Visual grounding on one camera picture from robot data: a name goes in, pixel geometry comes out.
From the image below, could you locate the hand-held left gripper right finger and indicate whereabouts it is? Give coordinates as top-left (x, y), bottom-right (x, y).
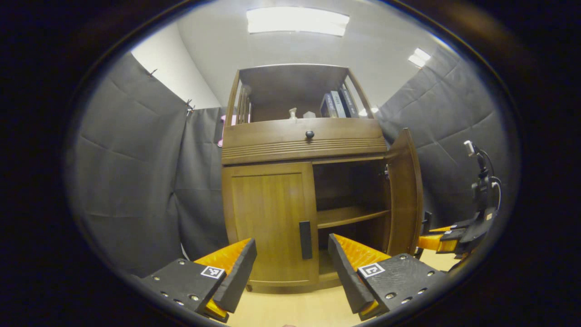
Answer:
top-left (328, 233), bottom-right (448, 321)

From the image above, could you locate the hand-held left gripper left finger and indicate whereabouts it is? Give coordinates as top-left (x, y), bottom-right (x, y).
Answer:
top-left (132, 237), bottom-right (257, 324)

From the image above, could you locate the wooden cabinet door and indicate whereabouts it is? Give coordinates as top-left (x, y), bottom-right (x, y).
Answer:
top-left (385, 128), bottom-right (425, 257)
top-left (222, 162), bottom-right (320, 287)

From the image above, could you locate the wooden double-door shoe cabinet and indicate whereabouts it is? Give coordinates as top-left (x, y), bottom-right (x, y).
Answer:
top-left (220, 64), bottom-right (425, 293)

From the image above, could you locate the wooden inner cabinet shelf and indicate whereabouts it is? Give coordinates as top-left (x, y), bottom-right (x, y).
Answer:
top-left (316, 205), bottom-right (391, 229)

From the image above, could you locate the black backdrop cloth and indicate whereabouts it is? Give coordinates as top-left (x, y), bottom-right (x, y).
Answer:
top-left (66, 45), bottom-right (511, 277)

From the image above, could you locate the wooden drawer with black knob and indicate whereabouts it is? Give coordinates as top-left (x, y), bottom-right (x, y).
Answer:
top-left (221, 117), bottom-right (388, 165)

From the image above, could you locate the dark blue book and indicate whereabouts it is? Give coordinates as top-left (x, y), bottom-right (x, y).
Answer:
top-left (340, 87), bottom-right (360, 118)
top-left (320, 93), bottom-right (339, 119)
top-left (330, 90), bottom-right (348, 118)

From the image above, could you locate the small ceiling light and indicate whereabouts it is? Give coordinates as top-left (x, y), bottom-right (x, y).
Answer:
top-left (408, 48), bottom-right (431, 69)

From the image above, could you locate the large rectangular ceiling light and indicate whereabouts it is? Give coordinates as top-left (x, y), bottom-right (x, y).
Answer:
top-left (246, 7), bottom-right (350, 37)

